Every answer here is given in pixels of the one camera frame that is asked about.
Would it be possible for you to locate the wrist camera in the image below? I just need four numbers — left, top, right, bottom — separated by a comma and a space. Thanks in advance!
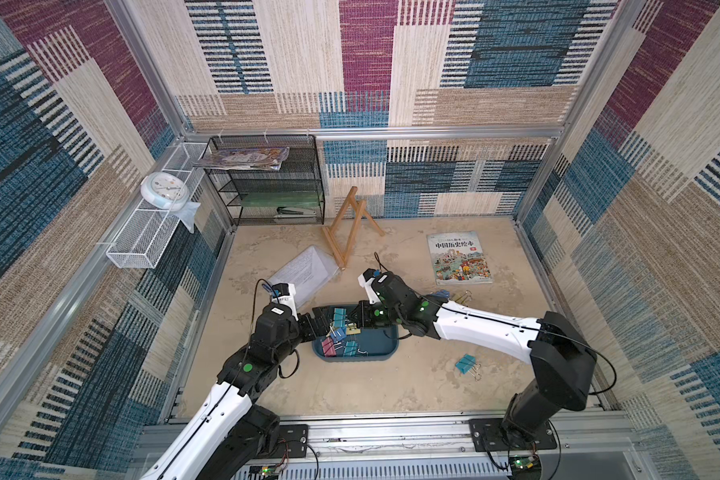
358, 268, 383, 305
270, 283, 298, 318

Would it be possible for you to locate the Chinese history picture book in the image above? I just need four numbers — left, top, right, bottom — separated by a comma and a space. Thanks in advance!
427, 231, 493, 285

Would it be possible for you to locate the pink binder clip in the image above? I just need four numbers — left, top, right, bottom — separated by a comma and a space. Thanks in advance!
321, 337, 337, 358

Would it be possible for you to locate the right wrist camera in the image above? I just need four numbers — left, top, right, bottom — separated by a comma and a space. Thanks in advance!
358, 268, 383, 305

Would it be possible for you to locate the teal binder clip front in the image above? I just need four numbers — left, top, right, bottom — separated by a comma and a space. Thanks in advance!
455, 354, 481, 381

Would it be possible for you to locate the teal binder clip small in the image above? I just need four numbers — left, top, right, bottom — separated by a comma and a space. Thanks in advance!
332, 307, 347, 329

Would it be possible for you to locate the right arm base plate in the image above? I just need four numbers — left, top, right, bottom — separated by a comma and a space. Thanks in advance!
467, 417, 558, 453

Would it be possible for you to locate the teal plastic storage box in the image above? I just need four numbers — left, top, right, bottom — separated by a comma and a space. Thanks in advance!
312, 301, 400, 362

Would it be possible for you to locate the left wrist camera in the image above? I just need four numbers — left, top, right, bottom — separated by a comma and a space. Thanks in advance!
270, 283, 298, 318

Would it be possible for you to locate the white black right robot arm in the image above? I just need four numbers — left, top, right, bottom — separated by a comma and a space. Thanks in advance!
358, 268, 598, 449

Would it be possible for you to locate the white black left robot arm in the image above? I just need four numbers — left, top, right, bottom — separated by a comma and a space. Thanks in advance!
142, 300, 331, 479

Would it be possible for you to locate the wooden easel stand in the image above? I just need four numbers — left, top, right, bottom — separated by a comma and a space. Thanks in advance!
322, 186, 386, 270

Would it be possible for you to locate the blue binder clip lower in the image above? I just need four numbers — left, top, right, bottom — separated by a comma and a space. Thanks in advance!
328, 327, 347, 344

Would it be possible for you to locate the yellow binder clip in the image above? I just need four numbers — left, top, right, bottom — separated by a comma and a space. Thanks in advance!
345, 323, 362, 335

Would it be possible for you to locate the white wire wall basket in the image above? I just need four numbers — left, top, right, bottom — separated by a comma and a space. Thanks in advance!
106, 142, 206, 269

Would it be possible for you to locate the white round clock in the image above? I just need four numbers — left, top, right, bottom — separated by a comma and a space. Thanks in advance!
140, 172, 190, 211

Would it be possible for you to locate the black stapler on shelf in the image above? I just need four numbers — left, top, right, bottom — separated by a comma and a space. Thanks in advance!
276, 207, 317, 218

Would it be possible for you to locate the magazine on shelf top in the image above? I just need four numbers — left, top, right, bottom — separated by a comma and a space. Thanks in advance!
193, 147, 290, 171

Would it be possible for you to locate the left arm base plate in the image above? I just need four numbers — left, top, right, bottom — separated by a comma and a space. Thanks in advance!
266, 424, 309, 460

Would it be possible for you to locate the black wire shelf rack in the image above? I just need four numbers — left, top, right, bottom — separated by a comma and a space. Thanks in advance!
202, 134, 325, 227

